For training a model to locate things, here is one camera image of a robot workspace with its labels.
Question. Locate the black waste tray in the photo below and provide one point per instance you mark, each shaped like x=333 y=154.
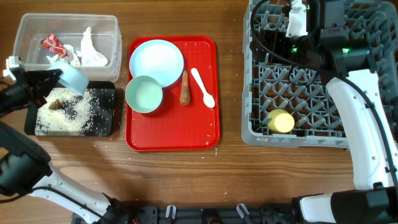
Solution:
x=99 y=109

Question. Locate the brown food scrap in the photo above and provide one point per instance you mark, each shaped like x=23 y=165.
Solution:
x=56 y=105

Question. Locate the clear plastic waste bin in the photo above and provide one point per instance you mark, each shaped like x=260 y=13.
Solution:
x=69 y=29

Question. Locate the orange carrot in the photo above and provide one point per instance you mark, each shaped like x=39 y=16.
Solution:
x=185 y=92

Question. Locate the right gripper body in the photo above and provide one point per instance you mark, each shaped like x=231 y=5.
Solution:
x=295 y=48

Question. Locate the white plastic spoon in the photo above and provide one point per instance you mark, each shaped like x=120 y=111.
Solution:
x=208 y=99

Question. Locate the grey dishwasher rack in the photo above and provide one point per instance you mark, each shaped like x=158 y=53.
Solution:
x=301 y=93

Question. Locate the green bowl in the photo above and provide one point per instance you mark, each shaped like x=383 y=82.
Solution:
x=143 y=94

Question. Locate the yellow plastic cup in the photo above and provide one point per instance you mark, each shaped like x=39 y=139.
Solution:
x=280 y=121

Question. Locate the large light blue plate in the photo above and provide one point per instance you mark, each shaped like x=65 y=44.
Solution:
x=159 y=59

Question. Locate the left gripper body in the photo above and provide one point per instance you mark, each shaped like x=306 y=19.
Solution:
x=17 y=94

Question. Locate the red snack wrapper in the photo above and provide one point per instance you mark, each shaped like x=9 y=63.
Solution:
x=52 y=44

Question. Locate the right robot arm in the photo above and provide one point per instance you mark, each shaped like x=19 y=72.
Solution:
x=349 y=71

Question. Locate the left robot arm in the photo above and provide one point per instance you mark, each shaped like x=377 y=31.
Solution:
x=27 y=169

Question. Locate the small light blue bowl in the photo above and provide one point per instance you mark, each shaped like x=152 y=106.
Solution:
x=71 y=77

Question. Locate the pile of white rice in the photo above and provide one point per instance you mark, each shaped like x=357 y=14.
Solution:
x=77 y=115

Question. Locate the red serving tray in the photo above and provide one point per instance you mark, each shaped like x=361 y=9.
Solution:
x=174 y=126

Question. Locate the white napkin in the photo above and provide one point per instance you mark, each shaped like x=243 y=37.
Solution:
x=90 y=57

